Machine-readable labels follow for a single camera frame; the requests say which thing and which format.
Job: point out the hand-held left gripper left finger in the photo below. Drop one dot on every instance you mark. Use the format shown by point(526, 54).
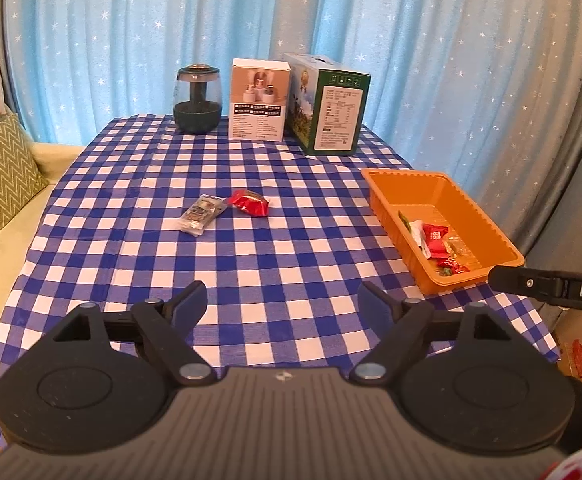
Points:
point(196, 305)

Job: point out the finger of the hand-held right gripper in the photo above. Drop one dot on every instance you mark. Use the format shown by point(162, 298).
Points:
point(521, 282)

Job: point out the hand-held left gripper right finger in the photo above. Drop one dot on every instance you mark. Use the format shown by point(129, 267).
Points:
point(371, 305)

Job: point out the clear candy green ends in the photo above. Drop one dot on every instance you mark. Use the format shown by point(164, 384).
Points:
point(446, 273)

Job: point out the yellow green candy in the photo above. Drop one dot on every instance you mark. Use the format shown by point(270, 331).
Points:
point(405, 219)

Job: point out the orange plastic tray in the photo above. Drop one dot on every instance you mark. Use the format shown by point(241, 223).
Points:
point(416, 190)

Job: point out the clear grey snack packet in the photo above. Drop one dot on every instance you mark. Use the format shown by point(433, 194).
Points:
point(201, 212)

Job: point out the blue white checkered tablecloth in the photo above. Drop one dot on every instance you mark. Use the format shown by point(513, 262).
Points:
point(281, 240)

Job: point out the red white printed clothing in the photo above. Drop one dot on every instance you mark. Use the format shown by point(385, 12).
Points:
point(576, 466)

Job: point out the green carton box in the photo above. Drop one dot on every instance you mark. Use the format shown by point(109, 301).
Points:
point(338, 115)

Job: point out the dark green glass humidifier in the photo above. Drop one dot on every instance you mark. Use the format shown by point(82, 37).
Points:
point(196, 110)

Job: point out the yellow green sofa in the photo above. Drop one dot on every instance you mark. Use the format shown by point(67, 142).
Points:
point(1, 270)

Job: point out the white product box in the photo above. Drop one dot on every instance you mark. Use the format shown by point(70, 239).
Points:
point(258, 105)

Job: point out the green zigzag cushion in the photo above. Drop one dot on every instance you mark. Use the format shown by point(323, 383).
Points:
point(1, 175)

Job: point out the blue star curtain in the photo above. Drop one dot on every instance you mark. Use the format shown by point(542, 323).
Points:
point(421, 35)

